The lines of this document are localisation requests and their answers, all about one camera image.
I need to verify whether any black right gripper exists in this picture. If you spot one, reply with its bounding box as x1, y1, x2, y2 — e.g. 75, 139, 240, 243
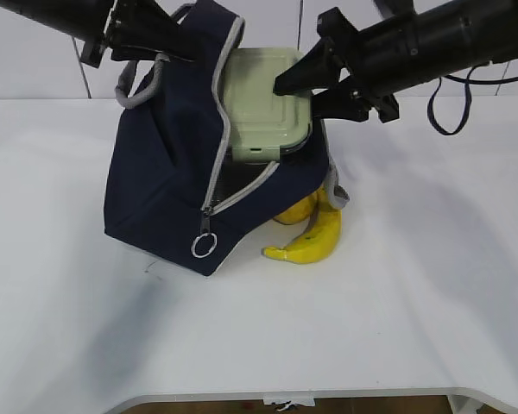
273, 7, 400, 123

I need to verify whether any yellow pear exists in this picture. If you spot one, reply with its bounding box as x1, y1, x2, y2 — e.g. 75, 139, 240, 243
274, 192, 318, 225

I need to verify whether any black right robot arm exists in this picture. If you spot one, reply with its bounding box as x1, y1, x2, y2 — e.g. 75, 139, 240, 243
274, 1, 518, 122

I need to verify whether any navy and white lunch bag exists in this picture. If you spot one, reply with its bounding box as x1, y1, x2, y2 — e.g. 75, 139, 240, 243
104, 1, 349, 276

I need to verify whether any white table leg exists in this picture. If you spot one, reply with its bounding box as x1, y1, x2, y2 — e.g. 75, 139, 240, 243
446, 394, 484, 414

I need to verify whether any green lidded glass container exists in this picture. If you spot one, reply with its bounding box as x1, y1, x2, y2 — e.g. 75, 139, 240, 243
222, 47, 312, 164

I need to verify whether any yellow banana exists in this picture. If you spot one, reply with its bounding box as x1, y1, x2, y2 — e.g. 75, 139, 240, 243
262, 187, 342, 265

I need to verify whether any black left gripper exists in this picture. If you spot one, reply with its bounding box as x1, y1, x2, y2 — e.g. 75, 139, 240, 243
79, 0, 199, 67

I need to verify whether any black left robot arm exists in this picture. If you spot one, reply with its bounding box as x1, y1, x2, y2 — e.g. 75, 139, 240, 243
0, 0, 200, 68

